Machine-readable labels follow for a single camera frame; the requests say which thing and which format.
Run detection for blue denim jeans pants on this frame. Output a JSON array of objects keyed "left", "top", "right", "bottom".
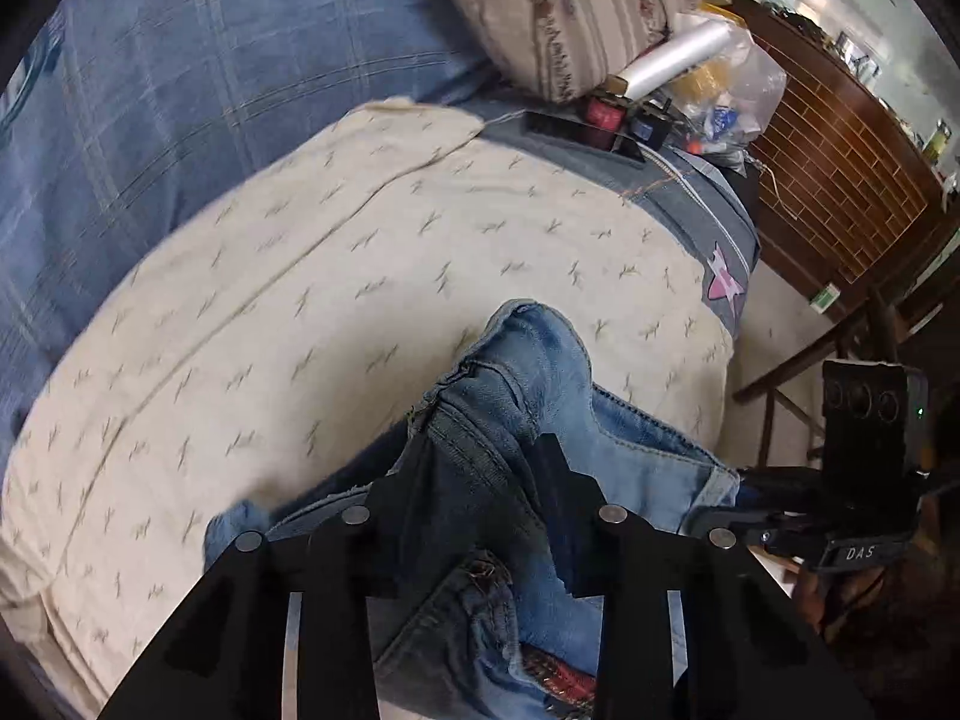
[{"left": 204, "top": 300, "right": 743, "bottom": 720}]

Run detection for small red box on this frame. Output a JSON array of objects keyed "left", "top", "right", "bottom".
[{"left": 585, "top": 94, "right": 631, "bottom": 151}]

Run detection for striped beige pillow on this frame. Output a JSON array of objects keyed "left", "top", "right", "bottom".
[{"left": 416, "top": 0, "right": 725, "bottom": 102}]

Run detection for thin white cable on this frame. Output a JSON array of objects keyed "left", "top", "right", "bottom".
[{"left": 750, "top": 157, "right": 797, "bottom": 227}]

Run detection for cream leaf-print blanket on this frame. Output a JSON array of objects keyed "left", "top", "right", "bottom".
[{"left": 0, "top": 96, "right": 736, "bottom": 717}]

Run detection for brown brick-pattern cabinet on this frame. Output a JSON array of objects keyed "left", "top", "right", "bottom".
[{"left": 724, "top": 0, "right": 960, "bottom": 316}]

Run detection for small black box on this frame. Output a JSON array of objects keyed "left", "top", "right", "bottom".
[{"left": 630, "top": 101, "right": 676, "bottom": 149}]

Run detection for white tube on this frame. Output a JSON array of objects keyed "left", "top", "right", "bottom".
[{"left": 615, "top": 15, "right": 732, "bottom": 102}]

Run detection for grey patterned bedsheet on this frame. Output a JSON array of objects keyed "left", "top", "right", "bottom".
[{"left": 480, "top": 90, "right": 762, "bottom": 338}]

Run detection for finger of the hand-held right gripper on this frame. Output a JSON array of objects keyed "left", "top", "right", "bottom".
[
  {"left": 739, "top": 465, "right": 826, "bottom": 500},
  {"left": 686, "top": 508, "right": 833, "bottom": 565}
]

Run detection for person's right hand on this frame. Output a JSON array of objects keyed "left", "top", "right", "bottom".
[{"left": 795, "top": 532, "right": 960, "bottom": 691}]

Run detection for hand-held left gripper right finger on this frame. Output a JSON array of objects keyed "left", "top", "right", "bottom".
[{"left": 532, "top": 433, "right": 875, "bottom": 720}]

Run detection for flat black device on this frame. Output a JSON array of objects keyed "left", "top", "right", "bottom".
[{"left": 523, "top": 111, "right": 646, "bottom": 162}]

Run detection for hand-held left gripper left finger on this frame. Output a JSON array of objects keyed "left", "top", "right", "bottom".
[{"left": 97, "top": 456, "right": 443, "bottom": 720}]

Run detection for clear plastic bag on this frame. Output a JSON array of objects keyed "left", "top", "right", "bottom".
[{"left": 667, "top": 30, "right": 788, "bottom": 158}]

